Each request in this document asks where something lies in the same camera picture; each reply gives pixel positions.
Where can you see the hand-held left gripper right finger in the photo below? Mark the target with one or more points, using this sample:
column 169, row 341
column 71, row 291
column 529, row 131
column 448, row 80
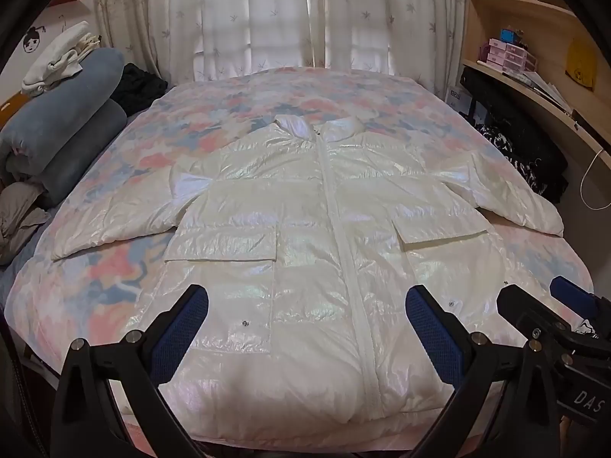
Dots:
column 434, row 338

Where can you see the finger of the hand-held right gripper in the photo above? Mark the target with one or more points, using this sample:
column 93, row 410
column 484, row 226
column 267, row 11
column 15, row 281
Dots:
column 570, row 293
column 527, row 307

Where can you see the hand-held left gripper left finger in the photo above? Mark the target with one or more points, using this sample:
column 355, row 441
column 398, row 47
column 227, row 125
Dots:
column 184, row 331

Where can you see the white shiny puffer jacket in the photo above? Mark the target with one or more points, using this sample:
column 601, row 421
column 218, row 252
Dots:
column 305, row 229

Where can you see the pile of white clothes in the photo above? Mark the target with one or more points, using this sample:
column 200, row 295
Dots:
column 59, row 57

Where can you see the black white patterned cloth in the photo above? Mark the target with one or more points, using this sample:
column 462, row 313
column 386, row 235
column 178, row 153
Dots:
column 520, row 162

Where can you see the taupe crumpled garment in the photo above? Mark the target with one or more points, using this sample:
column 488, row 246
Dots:
column 19, row 219

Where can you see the small grey rolled quilt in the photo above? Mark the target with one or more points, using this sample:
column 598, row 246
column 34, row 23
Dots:
column 86, row 152

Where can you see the pile of papers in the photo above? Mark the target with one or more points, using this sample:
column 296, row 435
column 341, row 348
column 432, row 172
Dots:
column 542, row 86

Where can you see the white printed box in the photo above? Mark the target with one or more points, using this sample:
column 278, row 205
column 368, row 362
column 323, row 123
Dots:
column 460, row 100

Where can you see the pink blue patterned bedspread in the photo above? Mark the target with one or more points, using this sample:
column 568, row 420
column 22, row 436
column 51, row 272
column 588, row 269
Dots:
column 229, row 105

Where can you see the stack of pink boxes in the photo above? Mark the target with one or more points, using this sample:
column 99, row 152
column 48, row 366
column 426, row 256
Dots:
column 508, row 56

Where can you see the large grey rolled quilt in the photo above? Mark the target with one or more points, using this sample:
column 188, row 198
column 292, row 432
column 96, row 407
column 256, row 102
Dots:
column 62, row 105

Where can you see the blue box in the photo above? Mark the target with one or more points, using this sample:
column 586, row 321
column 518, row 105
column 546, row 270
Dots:
column 510, row 36

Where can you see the wooden shelf unit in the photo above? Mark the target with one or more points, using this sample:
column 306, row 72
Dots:
column 525, row 14

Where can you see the cartoon face wall sticker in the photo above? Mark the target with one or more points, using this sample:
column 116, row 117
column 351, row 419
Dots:
column 34, row 39

